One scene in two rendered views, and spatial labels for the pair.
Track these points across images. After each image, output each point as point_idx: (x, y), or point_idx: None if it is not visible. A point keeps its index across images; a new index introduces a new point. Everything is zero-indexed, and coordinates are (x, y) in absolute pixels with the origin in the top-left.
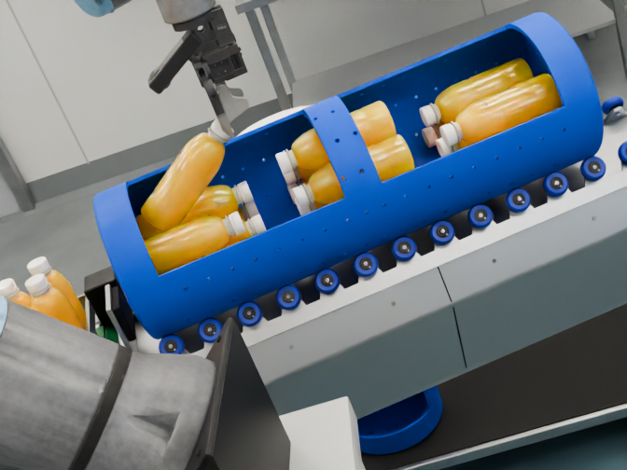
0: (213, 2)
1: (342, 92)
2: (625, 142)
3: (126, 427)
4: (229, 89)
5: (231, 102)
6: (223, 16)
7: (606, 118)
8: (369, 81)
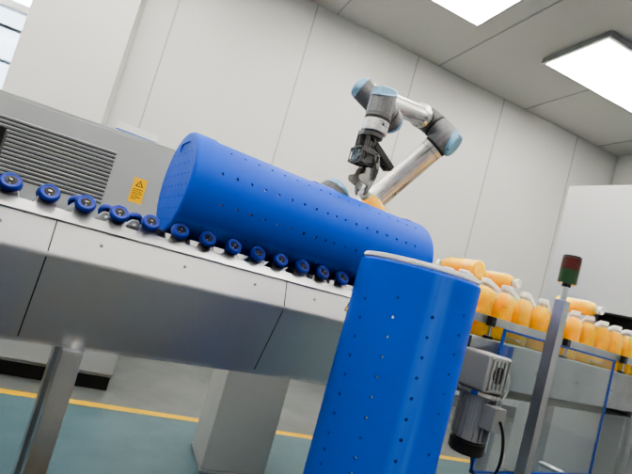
0: (361, 127)
1: (315, 182)
2: (137, 213)
3: None
4: (355, 170)
5: (355, 176)
6: (358, 134)
7: (125, 224)
8: (301, 177)
